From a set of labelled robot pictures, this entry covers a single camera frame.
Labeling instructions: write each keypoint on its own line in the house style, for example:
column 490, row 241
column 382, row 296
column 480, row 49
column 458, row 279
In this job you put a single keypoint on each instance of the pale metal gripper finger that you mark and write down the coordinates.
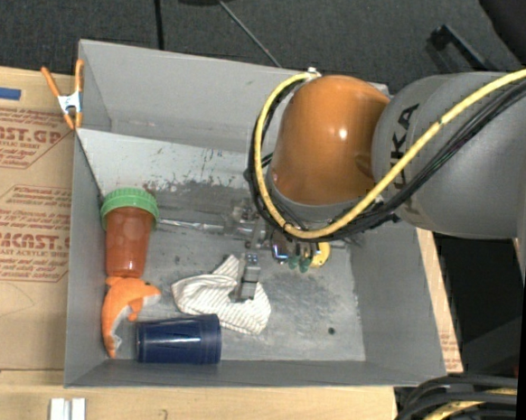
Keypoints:
column 249, row 280
column 253, row 236

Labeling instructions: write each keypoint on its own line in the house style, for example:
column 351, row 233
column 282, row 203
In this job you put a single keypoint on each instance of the orange cup with green lid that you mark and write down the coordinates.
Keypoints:
column 127, row 239

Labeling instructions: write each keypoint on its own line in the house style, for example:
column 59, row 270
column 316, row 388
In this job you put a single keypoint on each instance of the brown cardboard board, red print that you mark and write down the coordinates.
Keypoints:
column 28, row 195

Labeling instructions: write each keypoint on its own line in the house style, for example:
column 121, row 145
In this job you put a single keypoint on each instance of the white striped cloth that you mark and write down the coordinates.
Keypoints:
column 206, row 295

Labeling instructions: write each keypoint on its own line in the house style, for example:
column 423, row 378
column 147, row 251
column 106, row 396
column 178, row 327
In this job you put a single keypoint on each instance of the dark blue cup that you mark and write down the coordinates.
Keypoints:
column 178, row 339

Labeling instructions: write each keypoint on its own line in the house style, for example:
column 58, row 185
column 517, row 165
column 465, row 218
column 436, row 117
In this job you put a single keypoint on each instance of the orange and white toy fish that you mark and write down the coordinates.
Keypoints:
column 122, row 300

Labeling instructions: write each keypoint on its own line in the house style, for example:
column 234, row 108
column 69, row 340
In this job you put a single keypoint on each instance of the yellow round object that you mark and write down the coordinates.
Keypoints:
column 322, row 254

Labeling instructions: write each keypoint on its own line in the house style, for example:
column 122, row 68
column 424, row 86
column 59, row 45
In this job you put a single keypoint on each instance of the grey metal bin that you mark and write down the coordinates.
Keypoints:
column 310, row 299

